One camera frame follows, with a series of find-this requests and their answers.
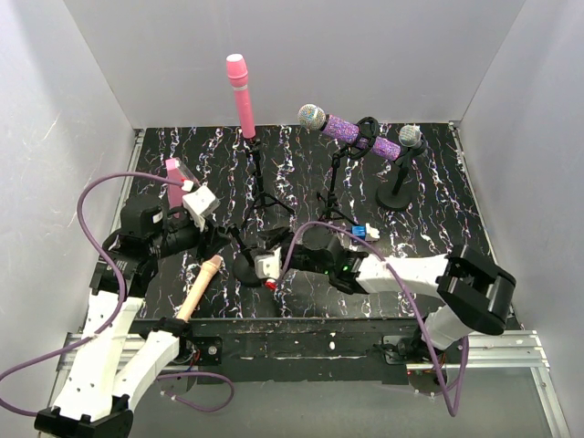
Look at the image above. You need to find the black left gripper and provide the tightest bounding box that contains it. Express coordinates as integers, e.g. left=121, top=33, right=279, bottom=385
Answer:
left=150, top=209, right=232, bottom=262

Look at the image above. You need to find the peach toy microphone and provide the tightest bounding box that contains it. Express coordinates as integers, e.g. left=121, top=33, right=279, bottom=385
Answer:
left=176, top=255, right=224, bottom=322

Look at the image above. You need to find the black round-base mic stand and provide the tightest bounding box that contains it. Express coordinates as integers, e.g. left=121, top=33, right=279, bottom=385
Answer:
left=228, top=224, right=269, bottom=287

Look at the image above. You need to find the black tripod mic stand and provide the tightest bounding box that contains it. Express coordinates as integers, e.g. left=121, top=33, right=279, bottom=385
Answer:
left=240, top=137, right=296, bottom=231

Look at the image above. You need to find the pink toy microphone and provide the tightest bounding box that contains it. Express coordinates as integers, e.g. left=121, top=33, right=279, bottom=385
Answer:
left=226, top=54, right=256, bottom=139

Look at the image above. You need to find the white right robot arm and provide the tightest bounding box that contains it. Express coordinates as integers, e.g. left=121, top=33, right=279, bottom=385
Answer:
left=252, top=227, right=516, bottom=363

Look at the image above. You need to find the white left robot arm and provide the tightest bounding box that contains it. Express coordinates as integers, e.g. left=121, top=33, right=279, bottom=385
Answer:
left=34, top=193, right=229, bottom=437

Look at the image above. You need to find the small black round-base stand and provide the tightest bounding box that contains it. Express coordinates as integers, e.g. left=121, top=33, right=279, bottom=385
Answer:
left=375, top=147, right=425, bottom=212

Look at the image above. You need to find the purple glitter microphone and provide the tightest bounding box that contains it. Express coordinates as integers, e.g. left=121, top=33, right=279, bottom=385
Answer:
left=297, top=104, right=405, bottom=162

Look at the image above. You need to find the small silver-head microphone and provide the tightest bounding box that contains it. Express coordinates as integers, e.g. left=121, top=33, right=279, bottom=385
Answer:
left=398, top=124, right=426, bottom=150

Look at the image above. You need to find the blue and white connector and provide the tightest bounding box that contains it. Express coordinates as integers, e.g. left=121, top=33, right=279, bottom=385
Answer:
left=351, top=223, right=381, bottom=242

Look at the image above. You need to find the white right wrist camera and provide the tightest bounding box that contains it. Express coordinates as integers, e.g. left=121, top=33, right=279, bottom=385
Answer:
left=254, top=247, right=282, bottom=290

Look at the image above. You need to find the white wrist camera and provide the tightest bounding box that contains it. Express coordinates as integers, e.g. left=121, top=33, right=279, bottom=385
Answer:
left=182, top=185, right=220, bottom=232
left=254, top=247, right=282, bottom=290

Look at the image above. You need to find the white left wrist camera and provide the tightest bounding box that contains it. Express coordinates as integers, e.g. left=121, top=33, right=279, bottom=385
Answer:
left=182, top=185, right=220, bottom=232

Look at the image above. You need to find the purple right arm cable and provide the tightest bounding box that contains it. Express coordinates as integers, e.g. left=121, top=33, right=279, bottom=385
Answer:
left=277, top=220, right=471, bottom=418

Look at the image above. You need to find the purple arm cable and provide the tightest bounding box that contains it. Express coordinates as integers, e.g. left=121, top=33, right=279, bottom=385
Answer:
left=0, top=172, right=235, bottom=417
left=277, top=220, right=471, bottom=418

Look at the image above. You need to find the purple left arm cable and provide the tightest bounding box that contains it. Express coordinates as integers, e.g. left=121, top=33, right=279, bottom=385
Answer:
left=0, top=172, right=235, bottom=417

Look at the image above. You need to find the aluminium rail frame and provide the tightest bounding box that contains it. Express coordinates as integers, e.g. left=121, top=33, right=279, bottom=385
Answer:
left=37, top=122, right=571, bottom=438

